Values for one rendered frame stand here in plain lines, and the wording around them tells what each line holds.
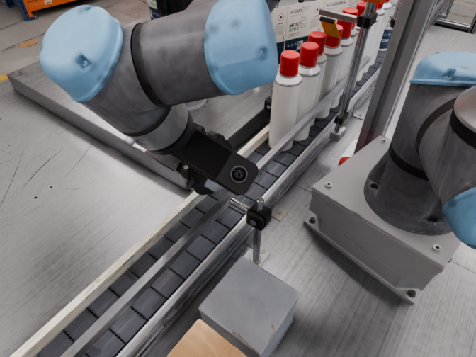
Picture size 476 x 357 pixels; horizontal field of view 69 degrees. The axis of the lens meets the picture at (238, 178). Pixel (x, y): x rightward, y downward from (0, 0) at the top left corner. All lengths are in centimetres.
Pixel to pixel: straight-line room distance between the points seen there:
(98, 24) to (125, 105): 7
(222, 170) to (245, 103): 46
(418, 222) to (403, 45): 31
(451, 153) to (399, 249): 23
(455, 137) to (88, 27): 33
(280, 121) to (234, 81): 40
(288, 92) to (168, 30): 38
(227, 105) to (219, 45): 59
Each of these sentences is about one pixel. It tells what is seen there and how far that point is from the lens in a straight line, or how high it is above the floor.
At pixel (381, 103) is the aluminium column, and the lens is 74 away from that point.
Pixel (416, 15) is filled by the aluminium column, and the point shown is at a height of 115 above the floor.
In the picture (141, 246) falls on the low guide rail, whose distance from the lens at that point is 55.
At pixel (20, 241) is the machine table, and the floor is 83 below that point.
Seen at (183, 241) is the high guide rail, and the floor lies 96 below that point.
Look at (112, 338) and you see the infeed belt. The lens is 53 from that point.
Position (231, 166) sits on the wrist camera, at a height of 106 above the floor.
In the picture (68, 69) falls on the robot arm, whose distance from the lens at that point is 31.
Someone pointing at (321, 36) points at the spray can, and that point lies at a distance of 71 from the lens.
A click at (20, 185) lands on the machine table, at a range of 86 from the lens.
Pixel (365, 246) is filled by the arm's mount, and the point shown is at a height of 88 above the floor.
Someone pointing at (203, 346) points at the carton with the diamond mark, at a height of 112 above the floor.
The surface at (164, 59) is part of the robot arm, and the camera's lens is 30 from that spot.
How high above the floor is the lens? 136
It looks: 46 degrees down
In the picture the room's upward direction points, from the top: straight up
